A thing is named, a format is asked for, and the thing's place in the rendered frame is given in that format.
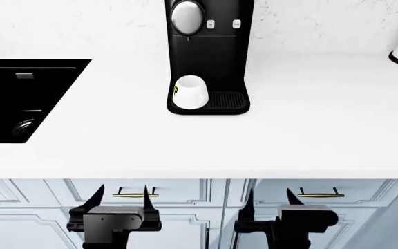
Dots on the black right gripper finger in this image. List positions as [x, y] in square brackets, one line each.
[293, 198]
[246, 210]

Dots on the white panelled cabinet door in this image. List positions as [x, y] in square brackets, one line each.
[29, 228]
[349, 233]

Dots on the black coffee machine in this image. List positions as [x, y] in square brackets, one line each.
[216, 62]

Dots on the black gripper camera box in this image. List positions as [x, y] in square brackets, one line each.
[112, 224]
[307, 218]

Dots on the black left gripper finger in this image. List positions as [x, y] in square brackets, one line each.
[149, 210]
[88, 202]

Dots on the black right gripper camera box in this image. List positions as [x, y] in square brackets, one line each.
[307, 218]

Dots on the white cup with yellow print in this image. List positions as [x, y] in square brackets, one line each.
[192, 94]

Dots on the black left gripper camera box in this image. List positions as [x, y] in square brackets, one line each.
[112, 224]

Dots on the black ribbed drip tray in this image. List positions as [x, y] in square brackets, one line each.
[228, 99]

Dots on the black kitchen sink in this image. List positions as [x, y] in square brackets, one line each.
[19, 98]

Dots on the white machine button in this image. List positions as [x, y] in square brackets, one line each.
[210, 24]
[237, 24]

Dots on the silver round machine lid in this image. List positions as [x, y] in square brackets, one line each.
[187, 16]

